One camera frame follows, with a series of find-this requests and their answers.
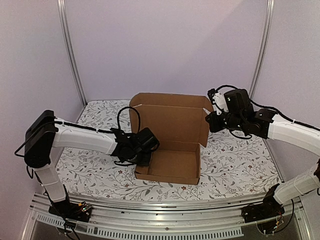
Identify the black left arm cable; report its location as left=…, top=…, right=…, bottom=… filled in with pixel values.
left=115, top=106, right=141, bottom=135

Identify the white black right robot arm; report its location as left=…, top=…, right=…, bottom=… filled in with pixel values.
left=205, top=86, right=320, bottom=218

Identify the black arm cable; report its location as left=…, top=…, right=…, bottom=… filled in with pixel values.
left=115, top=106, right=141, bottom=135
left=214, top=84, right=241, bottom=95

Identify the aluminium left frame post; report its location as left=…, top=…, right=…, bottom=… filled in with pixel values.
left=57, top=0, right=88, bottom=107

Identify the aluminium front rail base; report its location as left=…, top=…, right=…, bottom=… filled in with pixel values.
left=21, top=193, right=313, bottom=240

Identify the floral patterned table mat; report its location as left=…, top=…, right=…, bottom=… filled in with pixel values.
left=49, top=99, right=286, bottom=202

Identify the aluminium right frame post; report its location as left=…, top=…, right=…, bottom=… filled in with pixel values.
left=249, top=0, right=275, bottom=98

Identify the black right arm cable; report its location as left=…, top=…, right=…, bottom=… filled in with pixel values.
left=214, top=84, right=241, bottom=95

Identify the brown cardboard box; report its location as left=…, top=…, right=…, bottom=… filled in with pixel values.
left=129, top=92, right=213, bottom=185

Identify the aluminium frame post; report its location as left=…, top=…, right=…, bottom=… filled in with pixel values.
left=57, top=0, right=88, bottom=107
left=249, top=0, right=275, bottom=98

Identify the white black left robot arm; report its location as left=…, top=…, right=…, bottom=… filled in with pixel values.
left=14, top=110, right=160, bottom=217

